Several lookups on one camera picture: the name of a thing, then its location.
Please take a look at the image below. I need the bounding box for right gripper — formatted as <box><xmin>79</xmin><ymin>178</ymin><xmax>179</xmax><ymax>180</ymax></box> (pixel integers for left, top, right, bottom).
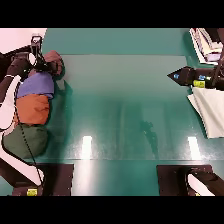
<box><xmin>179</xmin><ymin>66</ymin><xmax>197</xmax><ymax>87</ymax></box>

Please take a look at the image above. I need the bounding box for white garment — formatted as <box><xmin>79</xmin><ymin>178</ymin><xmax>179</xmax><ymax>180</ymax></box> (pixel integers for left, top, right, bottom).
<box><xmin>187</xmin><ymin>86</ymin><xmax>224</xmax><ymax>140</ymax></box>

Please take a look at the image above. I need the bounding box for heap of clothes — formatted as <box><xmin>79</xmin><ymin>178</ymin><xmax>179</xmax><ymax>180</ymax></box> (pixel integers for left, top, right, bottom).
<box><xmin>188</xmin><ymin>28</ymin><xmax>224</xmax><ymax>65</ymax></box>

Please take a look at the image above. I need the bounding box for maroon garment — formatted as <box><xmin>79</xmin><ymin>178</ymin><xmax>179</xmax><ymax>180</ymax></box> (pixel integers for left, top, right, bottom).
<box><xmin>43</xmin><ymin>50</ymin><xmax>65</xmax><ymax>78</ymax></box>

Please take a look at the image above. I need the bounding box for blue garment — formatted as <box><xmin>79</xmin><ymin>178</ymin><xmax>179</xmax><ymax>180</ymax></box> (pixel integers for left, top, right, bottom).
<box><xmin>15</xmin><ymin>71</ymin><xmax>55</xmax><ymax>100</ymax></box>

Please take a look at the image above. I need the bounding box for orange garment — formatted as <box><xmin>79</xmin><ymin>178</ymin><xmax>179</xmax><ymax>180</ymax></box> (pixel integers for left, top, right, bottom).
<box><xmin>13</xmin><ymin>94</ymin><xmax>51</xmax><ymax>126</ymax></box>

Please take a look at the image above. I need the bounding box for green garment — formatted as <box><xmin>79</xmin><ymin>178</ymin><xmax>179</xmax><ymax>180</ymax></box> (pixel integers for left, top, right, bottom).
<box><xmin>2</xmin><ymin>123</ymin><xmax>50</xmax><ymax>160</ymax></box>

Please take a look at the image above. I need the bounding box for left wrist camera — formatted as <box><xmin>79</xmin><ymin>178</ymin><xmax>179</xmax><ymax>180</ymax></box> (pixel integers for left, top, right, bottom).
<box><xmin>30</xmin><ymin>34</ymin><xmax>44</xmax><ymax>64</ymax></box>

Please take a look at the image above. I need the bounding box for black cable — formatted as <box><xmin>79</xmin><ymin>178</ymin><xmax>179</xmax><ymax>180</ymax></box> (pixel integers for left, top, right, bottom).
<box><xmin>13</xmin><ymin>96</ymin><xmax>45</xmax><ymax>189</ymax></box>

